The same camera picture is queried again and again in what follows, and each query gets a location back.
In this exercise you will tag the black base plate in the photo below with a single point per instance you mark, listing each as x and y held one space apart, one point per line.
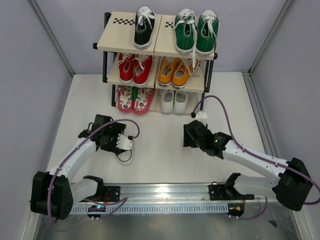
110 194
218 192

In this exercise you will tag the controller board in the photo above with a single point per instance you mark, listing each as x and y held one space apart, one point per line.
235 210
96 211

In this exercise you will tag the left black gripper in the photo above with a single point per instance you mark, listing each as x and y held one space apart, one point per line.
118 128

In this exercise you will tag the slotted grey cable duct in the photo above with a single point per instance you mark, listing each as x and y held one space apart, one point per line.
162 208

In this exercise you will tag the yellow sneaker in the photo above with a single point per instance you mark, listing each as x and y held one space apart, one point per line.
166 70
183 72

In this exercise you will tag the aluminium mounting rail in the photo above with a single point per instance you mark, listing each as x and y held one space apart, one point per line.
147 192

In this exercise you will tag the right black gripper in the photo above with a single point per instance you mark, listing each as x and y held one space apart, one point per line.
188 141

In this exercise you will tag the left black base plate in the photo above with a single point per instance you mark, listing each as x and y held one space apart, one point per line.
110 194

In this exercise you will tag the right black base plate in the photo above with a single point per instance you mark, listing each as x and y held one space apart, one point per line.
218 192

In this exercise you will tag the red sneaker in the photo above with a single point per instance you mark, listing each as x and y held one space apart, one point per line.
142 68
125 65

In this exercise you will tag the green sneaker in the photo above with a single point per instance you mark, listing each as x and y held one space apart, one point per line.
184 29
208 27

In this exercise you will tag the right red sneaker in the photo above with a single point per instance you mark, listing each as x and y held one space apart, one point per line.
142 68

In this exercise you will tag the right controller board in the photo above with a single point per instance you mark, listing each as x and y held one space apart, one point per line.
235 210

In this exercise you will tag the pink flip-flop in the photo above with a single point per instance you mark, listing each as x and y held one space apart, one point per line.
126 98
143 99

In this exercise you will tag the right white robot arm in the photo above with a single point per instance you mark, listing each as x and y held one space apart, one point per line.
286 181

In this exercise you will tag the sideways black sneaker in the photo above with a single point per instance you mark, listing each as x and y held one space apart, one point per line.
125 157

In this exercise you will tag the left red sneaker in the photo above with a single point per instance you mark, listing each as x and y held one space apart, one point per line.
125 65

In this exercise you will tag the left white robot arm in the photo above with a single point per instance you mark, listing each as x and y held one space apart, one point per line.
53 194

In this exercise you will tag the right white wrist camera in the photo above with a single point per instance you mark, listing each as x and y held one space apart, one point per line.
199 115

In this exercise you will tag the beige black shoe shelf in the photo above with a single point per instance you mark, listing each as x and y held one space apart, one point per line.
118 37

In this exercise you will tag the right yellow sneaker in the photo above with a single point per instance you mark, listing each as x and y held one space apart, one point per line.
183 72

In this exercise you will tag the left controller board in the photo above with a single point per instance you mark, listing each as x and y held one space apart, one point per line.
96 211

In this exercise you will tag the left yellow sneaker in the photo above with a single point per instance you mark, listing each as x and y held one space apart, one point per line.
166 70

